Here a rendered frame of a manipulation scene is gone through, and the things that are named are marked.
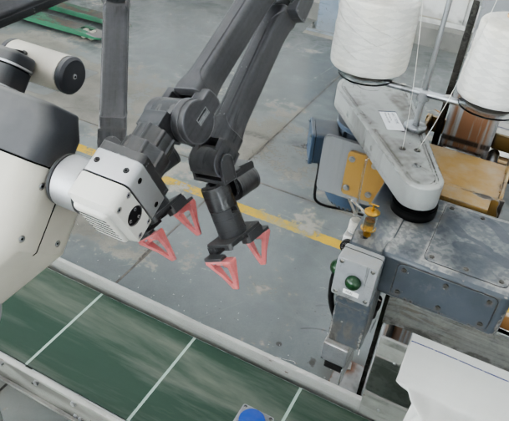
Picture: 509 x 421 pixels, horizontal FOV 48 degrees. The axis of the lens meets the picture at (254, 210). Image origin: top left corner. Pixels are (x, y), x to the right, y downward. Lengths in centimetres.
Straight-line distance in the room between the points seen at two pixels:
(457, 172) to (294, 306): 160
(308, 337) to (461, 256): 165
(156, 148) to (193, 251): 213
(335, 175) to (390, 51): 41
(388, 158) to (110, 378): 125
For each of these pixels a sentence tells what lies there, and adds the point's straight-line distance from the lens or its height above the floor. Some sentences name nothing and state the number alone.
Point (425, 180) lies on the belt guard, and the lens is 113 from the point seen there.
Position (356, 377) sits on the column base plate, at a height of 2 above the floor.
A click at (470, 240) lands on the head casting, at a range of 115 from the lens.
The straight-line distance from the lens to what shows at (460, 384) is 146.
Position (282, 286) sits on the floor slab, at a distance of 289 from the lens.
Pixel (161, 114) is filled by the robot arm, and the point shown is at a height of 154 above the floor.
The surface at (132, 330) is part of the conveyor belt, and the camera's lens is 216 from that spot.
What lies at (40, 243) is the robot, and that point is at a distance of 102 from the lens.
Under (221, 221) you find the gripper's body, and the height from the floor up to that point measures 132.
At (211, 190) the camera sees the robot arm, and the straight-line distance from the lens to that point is 108.
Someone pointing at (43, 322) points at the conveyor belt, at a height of 38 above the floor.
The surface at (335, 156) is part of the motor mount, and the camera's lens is 145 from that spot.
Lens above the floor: 199
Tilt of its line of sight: 36 degrees down
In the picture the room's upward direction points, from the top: 5 degrees clockwise
